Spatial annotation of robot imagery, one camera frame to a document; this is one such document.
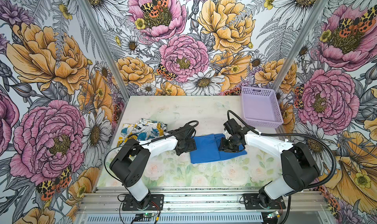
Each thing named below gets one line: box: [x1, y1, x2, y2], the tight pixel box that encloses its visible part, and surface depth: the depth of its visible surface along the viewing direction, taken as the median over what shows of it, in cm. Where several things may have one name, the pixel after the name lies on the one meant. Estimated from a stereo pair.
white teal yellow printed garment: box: [116, 118, 168, 147], surface depth 101 cm
